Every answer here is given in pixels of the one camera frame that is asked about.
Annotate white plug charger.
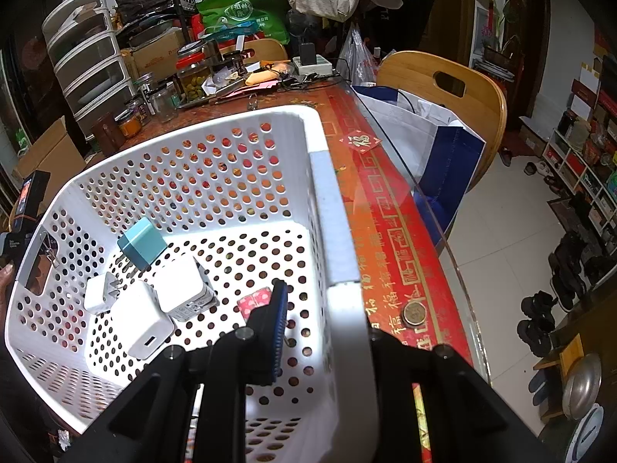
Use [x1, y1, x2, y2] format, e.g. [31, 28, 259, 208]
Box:
[84, 272, 119, 314]

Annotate white usb c charger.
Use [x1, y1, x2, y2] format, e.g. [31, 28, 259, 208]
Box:
[111, 280, 175, 361]

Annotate red patterned table cover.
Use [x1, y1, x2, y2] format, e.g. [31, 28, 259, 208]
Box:
[87, 85, 470, 462]

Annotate green shopping bag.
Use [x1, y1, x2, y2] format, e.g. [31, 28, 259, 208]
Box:
[196, 0, 290, 45]

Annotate brown cardboard box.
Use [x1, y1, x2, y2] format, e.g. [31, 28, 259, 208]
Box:
[12, 116, 86, 190]

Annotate white and blue paper bag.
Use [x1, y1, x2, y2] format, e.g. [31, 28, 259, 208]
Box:
[354, 86, 485, 246]

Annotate white shoe shelf unit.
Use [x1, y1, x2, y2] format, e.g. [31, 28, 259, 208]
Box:
[543, 131, 616, 233]

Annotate white perforated plastic basket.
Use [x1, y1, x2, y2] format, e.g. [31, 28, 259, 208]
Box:
[4, 106, 379, 462]

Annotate large white cube charger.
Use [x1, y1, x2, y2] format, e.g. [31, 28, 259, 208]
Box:
[154, 255, 216, 322]

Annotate red patterned white charger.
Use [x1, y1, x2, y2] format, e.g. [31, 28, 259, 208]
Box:
[236, 287, 271, 321]

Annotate white power strip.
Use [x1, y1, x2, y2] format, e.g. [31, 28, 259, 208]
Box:
[293, 54, 334, 76]

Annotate wooden chair with handle hole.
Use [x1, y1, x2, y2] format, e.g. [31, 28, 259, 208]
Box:
[376, 50, 507, 185]

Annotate black power adapter with cable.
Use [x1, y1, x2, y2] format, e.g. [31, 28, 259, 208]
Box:
[1, 169, 50, 269]

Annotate teal square charger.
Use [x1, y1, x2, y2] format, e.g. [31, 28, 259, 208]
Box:
[117, 218, 167, 272]

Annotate gold coin on table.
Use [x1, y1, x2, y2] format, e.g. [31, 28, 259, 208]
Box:
[401, 300, 428, 328]

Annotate clear plastic bag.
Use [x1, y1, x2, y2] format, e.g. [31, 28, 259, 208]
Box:
[336, 24, 378, 87]

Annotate orange lidded small jar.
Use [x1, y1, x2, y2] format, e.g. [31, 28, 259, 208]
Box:
[116, 113, 142, 139]

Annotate metal keys on table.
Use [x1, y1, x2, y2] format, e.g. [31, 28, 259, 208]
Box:
[247, 93, 260, 111]

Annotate white stacked drawer unit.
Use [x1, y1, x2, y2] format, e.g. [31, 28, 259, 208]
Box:
[42, 0, 136, 140]

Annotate red lidded pickle jar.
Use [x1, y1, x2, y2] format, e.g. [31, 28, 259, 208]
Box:
[176, 52, 210, 103]

